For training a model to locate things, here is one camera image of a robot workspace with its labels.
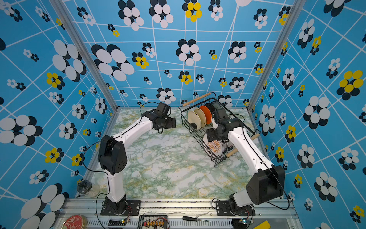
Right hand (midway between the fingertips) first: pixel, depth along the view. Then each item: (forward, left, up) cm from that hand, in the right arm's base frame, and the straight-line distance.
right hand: (216, 135), depth 82 cm
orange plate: (+21, +3, -4) cm, 21 cm away
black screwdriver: (-39, +14, -17) cm, 45 cm away
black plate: (+26, 0, -3) cm, 26 cm away
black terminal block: (-41, +34, -15) cm, 55 cm away
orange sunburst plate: (-3, 0, -10) cm, 11 cm away
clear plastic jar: (-28, +68, -6) cm, 73 cm away
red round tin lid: (-41, +70, -13) cm, 83 cm away
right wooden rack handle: (-12, -7, +1) cm, 14 cm away
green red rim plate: (-3, -6, -8) cm, 11 cm away
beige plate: (+19, +7, -5) cm, 21 cm away
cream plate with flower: (+21, +13, -7) cm, 26 cm away
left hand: (+12, +28, -3) cm, 31 cm away
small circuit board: (-41, +53, -19) cm, 69 cm away
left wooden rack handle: (+29, +11, +2) cm, 31 cm away
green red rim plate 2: (-2, -10, -10) cm, 14 cm away
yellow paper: (-41, -21, -17) cm, 49 cm away
